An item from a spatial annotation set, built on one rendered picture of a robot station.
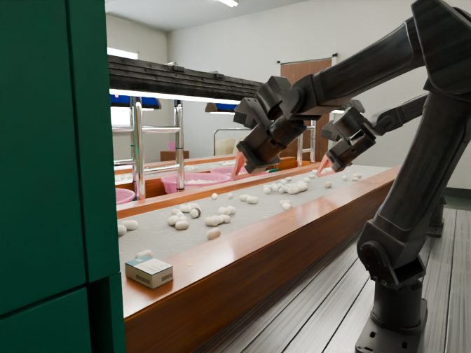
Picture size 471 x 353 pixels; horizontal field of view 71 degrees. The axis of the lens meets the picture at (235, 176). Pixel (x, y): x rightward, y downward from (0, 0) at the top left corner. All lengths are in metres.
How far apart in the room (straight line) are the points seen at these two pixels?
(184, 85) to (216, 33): 6.27
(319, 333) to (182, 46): 7.30
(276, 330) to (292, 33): 5.83
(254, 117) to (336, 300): 0.38
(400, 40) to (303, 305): 0.43
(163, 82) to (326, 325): 0.57
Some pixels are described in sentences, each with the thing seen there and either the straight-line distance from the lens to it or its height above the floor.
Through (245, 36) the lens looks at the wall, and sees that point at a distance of 6.66.
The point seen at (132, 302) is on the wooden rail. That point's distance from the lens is 0.43.
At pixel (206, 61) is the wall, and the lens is 7.13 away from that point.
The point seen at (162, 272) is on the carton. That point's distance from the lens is 0.45.
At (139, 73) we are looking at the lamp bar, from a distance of 0.74.
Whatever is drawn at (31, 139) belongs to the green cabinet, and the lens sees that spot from 0.27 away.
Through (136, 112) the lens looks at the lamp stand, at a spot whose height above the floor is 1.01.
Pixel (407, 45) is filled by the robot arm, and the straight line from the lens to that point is 0.50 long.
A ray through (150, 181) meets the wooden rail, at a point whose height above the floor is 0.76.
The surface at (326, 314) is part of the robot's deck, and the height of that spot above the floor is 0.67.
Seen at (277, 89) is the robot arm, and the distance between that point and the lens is 0.66.
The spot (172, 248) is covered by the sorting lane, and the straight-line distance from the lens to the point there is 0.65.
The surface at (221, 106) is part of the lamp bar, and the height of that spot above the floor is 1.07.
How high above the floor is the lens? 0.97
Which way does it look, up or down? 9 degrees down
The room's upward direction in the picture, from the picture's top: straight up
